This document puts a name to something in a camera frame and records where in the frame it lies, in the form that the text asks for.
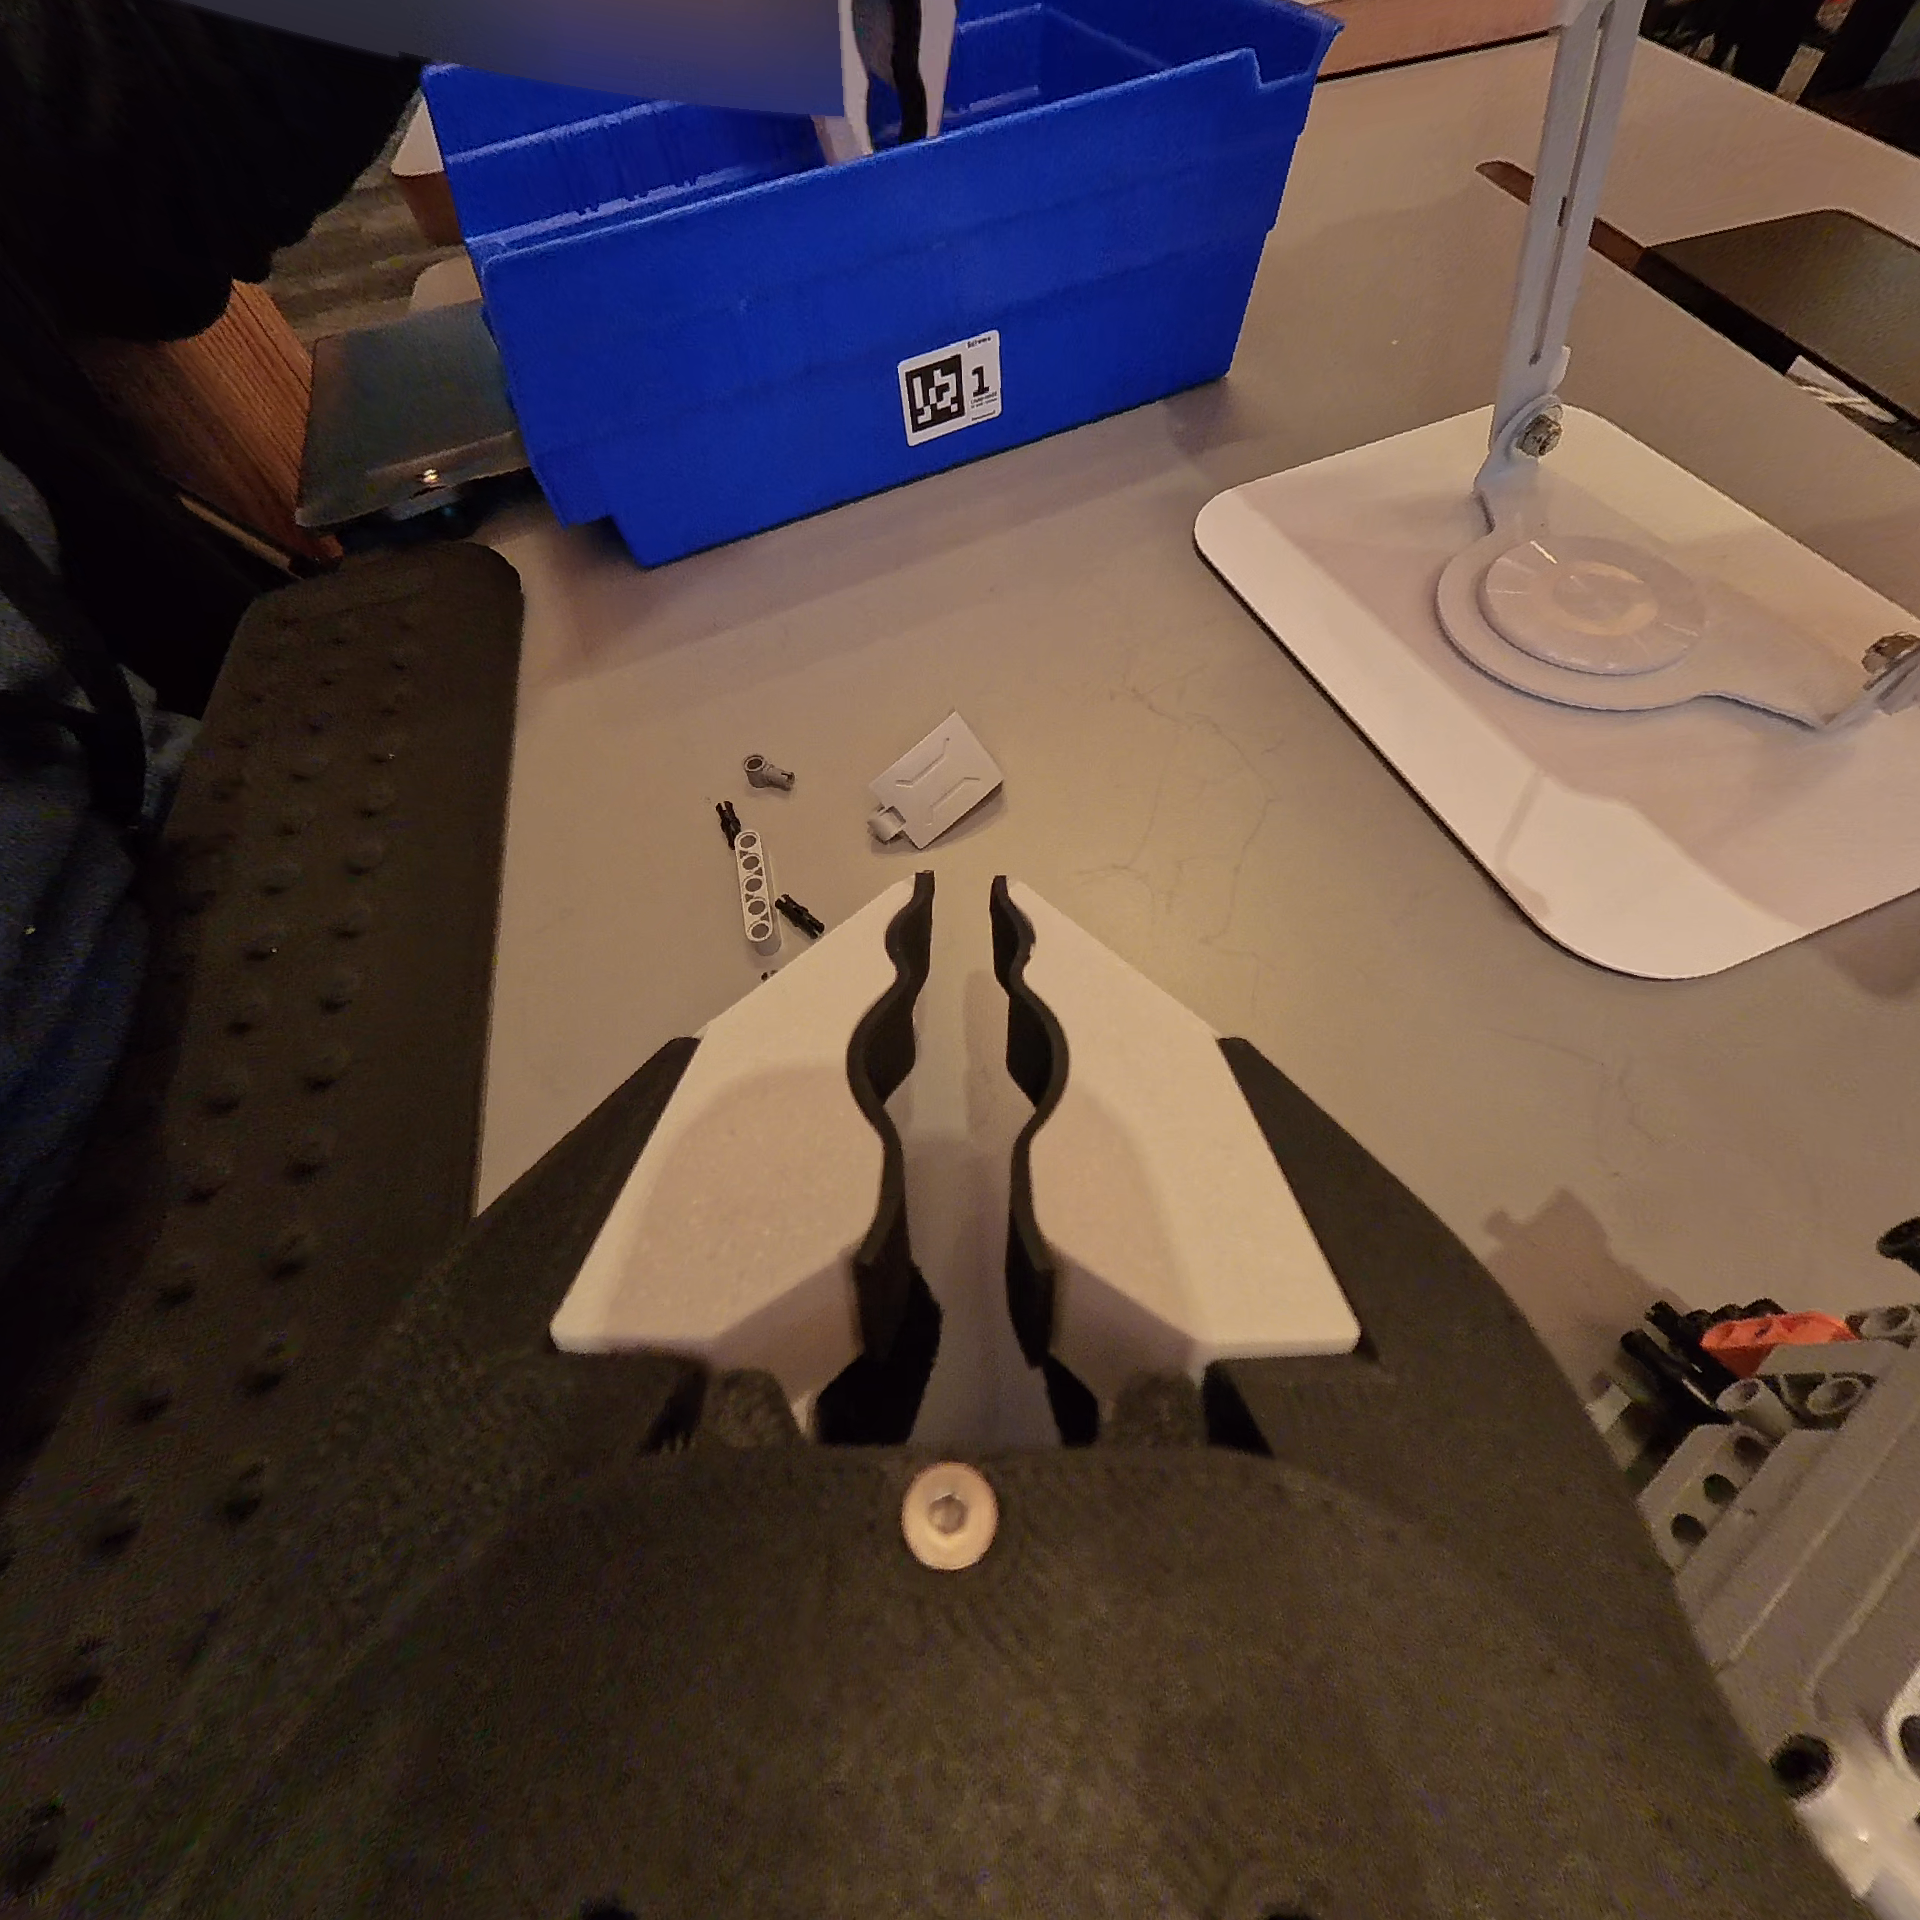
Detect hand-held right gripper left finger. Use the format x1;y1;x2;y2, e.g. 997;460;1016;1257
549;871;941;1431

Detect dark flat panel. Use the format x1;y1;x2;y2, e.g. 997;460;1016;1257
1477;158;1920;423

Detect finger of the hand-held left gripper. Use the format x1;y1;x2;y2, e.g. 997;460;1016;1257
896;0;963;146
814;0;906;164

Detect ribbed wooden cabinet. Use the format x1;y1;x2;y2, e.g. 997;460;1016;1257
82;276;348;568

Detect grey curved toy panel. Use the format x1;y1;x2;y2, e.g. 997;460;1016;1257
867;710;1008;848

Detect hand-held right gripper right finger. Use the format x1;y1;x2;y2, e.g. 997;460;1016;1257
987;873;1364;1431

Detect grey toy building model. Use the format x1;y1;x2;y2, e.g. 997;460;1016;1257
1612;1215;1920;1920

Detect white printed tag label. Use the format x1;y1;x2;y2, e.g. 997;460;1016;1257
896;329;1004;448

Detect black dimpled pad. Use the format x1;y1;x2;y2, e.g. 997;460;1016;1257
0;543;523;1800

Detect metal plate with caster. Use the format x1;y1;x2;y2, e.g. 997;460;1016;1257
294;321;530;528

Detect blue plastic bin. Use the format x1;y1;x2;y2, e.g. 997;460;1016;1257
421;0;1341;570

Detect white desk stand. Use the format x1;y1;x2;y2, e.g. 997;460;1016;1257
1195;0;1920;980

